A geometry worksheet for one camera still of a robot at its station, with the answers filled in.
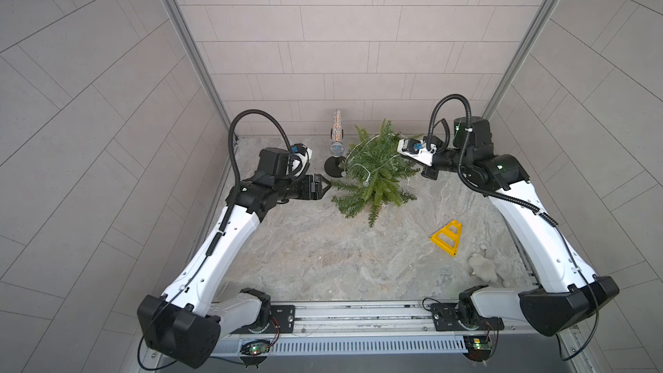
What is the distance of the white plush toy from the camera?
785 millimetres

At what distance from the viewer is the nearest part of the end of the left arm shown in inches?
24.8

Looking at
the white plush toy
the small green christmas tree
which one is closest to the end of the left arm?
the small green christmas tree

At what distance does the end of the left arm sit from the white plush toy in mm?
547
